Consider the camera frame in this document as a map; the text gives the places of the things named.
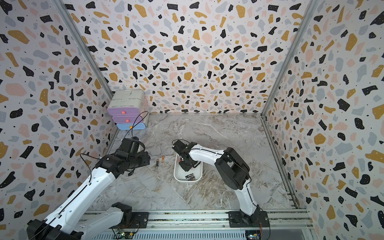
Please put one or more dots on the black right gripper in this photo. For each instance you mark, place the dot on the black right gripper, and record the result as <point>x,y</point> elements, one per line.
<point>184,168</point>

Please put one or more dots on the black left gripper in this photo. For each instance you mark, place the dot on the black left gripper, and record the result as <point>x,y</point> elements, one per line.
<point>146,159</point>

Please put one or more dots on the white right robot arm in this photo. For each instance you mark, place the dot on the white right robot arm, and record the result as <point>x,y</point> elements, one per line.
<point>233,170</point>

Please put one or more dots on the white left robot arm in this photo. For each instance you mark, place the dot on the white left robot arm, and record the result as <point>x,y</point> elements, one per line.
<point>63,223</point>

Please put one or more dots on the pastel mini drawer unit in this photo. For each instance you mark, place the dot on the pastel mini drawer unit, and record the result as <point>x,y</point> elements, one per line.
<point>129,110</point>

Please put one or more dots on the left circuit board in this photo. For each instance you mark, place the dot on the left circuit board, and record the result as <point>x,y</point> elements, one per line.
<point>122,235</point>

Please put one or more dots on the circuit board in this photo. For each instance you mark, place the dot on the circuit board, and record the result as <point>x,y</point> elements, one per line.
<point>253,235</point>
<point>122,235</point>

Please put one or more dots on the right circuit board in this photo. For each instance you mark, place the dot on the right circuit board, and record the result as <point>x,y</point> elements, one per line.
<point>253,235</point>

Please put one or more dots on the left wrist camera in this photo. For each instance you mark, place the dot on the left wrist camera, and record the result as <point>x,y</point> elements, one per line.
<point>131,145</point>

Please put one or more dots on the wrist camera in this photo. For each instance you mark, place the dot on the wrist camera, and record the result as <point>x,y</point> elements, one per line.
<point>131,145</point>
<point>179,145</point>

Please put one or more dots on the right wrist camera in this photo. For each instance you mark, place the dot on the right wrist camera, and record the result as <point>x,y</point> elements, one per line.
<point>179,145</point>

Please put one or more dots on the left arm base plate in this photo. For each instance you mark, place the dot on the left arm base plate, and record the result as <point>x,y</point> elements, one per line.
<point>134,220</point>

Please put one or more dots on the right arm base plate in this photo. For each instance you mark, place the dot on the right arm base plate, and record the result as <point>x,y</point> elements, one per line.
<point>238,219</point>

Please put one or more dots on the aluminium rail frame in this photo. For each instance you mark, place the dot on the aluminium rail frame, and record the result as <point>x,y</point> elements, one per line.
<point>285,224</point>

